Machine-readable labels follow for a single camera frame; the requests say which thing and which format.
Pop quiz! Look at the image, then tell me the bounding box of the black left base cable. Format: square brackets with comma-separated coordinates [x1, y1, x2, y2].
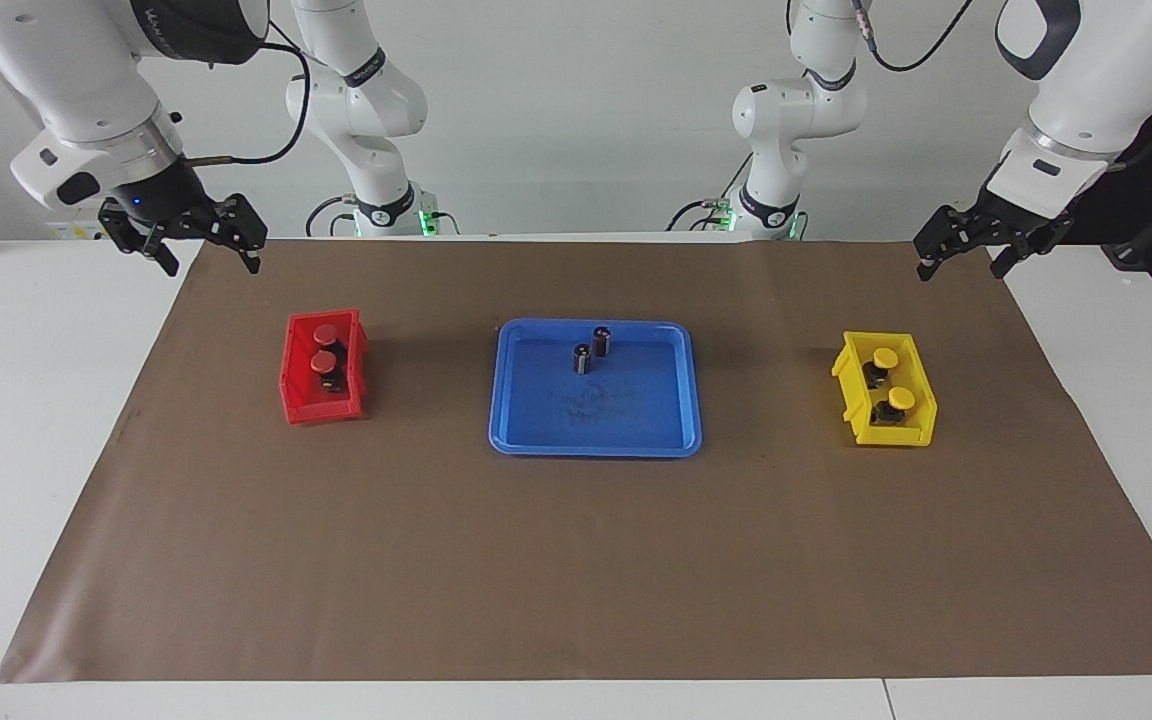
[669, 155, 752, 233]

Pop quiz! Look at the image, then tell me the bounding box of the red plastic bin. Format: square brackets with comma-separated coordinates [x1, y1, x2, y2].
[279, 308, 371, 426]

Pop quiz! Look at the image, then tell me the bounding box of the black base cable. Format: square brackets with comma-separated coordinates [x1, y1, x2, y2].
[669, 155, 752, 233]
[304, 195, 357, 238]

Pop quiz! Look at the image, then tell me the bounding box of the brown paper mat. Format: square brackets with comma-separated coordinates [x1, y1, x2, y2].
[0, 237, 1152, 684]

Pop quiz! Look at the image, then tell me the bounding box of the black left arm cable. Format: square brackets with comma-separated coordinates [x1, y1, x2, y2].
[851, 0, 977, 74]

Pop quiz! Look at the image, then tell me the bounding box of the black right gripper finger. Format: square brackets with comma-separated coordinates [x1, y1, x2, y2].
[181, 194, 268, 275]
[99, 203, 180, 277]

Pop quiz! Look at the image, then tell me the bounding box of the yellow plastic bin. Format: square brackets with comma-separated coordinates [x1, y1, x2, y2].
[831, 331, 938, 448]

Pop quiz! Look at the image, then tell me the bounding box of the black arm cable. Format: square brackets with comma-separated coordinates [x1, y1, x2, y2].
[851, 0, 977, 74]
[181, 18, 313, 167]

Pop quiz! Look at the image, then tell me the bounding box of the black right base cable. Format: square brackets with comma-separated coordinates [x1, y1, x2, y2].
[304, 195, 357, 238]

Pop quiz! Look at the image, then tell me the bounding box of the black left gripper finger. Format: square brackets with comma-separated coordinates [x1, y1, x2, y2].
[914, 205, 987, 283]
[988, 220, 1072, 281]

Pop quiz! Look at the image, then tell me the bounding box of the blue plastic tray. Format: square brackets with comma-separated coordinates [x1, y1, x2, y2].
[488, 318, 704, 459]

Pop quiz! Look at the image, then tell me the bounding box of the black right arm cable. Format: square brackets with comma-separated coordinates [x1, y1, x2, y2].
[181, 18, 313, 167]

